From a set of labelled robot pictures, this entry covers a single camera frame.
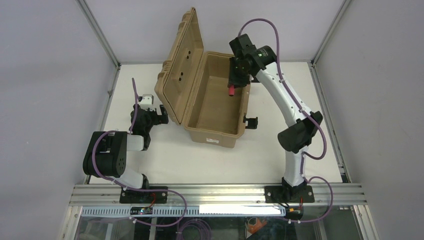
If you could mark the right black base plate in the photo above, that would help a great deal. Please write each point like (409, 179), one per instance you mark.
(282, 194)

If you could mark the white slotted cable duct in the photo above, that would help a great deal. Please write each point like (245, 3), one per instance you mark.
(204, 210)

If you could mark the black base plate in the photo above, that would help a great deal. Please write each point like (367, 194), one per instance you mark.
(158, 195)
(282, 194)

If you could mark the tan plastic tool bin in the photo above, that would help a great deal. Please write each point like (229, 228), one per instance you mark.
(193, 87)

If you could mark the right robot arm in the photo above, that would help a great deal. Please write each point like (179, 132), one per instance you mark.
(302, 123)

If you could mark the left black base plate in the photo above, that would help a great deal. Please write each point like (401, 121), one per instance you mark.
(158, 195)

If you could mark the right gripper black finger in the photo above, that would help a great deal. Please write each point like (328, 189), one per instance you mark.
(230, 83)
(242, 83)

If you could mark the orange object below table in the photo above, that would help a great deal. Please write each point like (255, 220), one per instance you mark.
(254, 224)

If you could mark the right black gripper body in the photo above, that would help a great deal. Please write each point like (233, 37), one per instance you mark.
(237, 76)

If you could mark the red handled screwdriver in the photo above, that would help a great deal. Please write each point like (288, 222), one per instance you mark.
(231, 90)

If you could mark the aluminium frame rail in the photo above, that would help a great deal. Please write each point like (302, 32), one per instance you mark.
(342, 194)

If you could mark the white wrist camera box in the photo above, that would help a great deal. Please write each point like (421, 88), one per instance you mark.
(146, 101)

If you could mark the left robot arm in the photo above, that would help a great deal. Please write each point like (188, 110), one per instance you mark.
(106, 154)

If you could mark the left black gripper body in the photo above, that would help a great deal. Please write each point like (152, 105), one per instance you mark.
(157, 116)

